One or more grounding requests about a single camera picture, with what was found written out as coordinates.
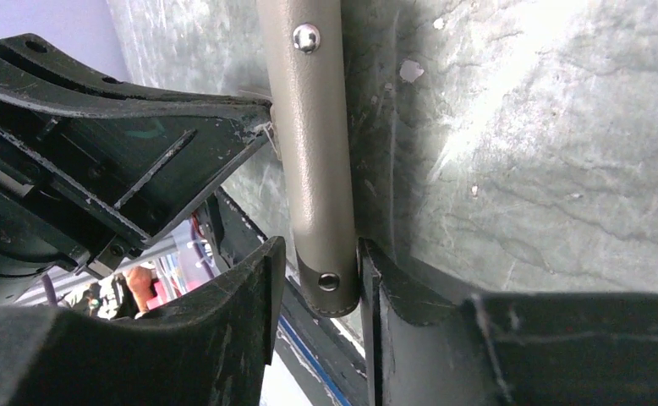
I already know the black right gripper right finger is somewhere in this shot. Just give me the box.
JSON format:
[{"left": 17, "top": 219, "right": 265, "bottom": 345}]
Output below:
[{"left": 359, "top": 239, "right": 658, "bottom": 405}]

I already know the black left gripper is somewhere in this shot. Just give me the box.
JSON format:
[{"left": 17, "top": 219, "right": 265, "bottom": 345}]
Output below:
[{"left": 0, "top": 34, "right": 270, "bottom": 305}]

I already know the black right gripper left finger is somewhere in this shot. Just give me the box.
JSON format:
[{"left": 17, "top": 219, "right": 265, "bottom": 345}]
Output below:
[{"left": 0, "top": 237, "right": 286, "bottom": 405}]

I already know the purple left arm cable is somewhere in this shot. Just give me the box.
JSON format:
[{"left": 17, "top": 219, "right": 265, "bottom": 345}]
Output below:
[{"left": 40, "top": 273, "right": 61, "bottom": 306}]

